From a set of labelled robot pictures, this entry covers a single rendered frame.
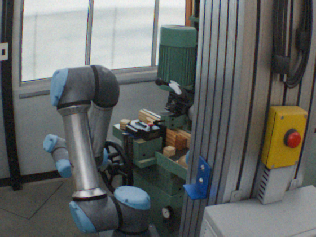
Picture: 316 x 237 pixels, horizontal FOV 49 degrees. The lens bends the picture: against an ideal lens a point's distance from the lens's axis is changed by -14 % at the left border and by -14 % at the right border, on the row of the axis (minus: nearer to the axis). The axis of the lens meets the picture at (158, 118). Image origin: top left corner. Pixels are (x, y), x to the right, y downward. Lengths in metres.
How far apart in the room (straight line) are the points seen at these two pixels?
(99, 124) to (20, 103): 1.74
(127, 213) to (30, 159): 2.11
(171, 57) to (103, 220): 0.92
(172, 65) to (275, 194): 1.08
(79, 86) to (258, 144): 0.59
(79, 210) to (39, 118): 2.01
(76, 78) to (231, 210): 0.62
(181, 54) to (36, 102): 1.56
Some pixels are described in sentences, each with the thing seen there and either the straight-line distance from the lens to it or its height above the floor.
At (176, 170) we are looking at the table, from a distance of 1.80.
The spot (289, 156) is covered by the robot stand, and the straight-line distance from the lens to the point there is 0.87.
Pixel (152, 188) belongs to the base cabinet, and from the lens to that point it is 2.00.
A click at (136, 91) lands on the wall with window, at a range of 3.39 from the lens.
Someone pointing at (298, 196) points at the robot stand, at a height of 1.23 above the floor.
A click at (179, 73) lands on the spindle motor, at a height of 1.26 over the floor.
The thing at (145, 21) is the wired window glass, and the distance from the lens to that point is 3.37.
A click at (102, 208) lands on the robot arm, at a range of 1.21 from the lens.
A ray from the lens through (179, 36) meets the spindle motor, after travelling 1.81.
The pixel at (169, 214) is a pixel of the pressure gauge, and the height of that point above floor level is 0.67.
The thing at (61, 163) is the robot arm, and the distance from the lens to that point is 1.49.
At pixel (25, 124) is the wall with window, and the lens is 3.12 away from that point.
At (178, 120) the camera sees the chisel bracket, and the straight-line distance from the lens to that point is 1.99.
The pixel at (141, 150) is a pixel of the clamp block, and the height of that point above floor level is 0.92.
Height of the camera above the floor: 1.71
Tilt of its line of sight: 21 degrees down
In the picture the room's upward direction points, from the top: 3 degrees clockwise
